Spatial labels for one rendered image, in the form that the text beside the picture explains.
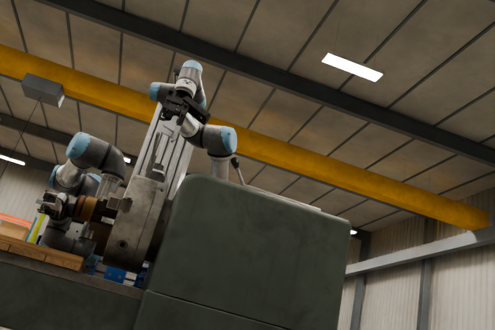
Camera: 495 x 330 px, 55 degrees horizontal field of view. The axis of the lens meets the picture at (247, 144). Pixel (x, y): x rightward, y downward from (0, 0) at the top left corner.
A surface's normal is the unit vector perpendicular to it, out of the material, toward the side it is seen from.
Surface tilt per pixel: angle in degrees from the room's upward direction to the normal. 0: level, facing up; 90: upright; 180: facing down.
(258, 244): 90
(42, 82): 90
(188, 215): 90
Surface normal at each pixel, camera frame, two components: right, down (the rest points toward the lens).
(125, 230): 0.16, 0.01
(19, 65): 0.27, -0.36
